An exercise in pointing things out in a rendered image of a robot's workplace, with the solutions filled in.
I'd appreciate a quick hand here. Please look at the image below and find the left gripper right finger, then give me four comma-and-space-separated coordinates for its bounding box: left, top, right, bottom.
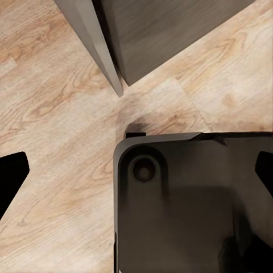
255, 151, 273, 197

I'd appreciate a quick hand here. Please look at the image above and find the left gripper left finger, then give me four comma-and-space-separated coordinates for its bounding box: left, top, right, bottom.
0, 151, 30, 220

